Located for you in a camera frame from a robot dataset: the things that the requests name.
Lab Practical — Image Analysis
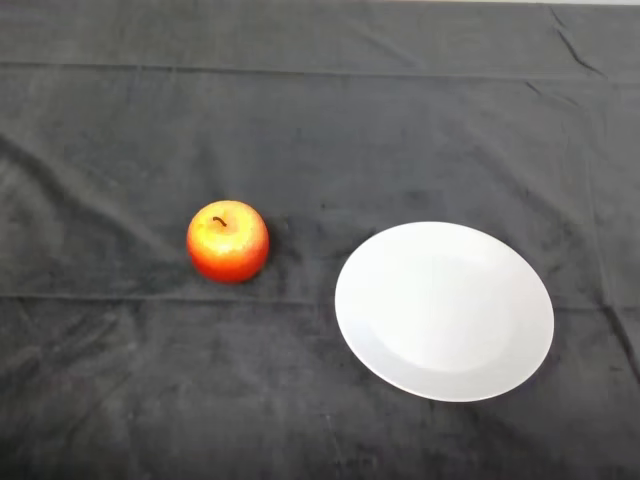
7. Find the red yellow apple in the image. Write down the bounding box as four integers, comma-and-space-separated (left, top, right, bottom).
186, 200, 271, 285

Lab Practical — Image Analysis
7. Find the white round plate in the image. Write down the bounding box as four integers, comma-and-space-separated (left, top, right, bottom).
334, 221, 555, 403

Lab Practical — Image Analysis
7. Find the black cloth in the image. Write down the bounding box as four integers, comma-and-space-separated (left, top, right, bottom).
0, 0, 640, 480

